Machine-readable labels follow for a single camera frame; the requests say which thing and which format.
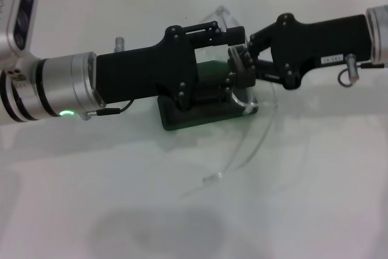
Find right gripper silver fitting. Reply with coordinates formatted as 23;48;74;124
345;53;359;82

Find clear white glasses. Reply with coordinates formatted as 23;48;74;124
181;5;279;199

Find left gripper silver fitting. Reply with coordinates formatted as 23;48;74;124
114;36;126;53

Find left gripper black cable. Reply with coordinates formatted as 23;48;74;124
81;99;134;120

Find gripper silver fitting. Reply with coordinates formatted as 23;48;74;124
345;53;359;82
114;36;126;53

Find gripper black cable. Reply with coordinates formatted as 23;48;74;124
81;99;134;120
338;61;387;87

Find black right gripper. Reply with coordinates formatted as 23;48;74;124
229;13;372;91

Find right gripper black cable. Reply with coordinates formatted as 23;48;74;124
338;61;387;87

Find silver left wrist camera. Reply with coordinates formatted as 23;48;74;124
0;0;39;58

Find green glasses case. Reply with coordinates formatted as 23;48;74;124
157;60;260;132

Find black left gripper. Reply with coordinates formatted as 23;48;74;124
95;24;242;111

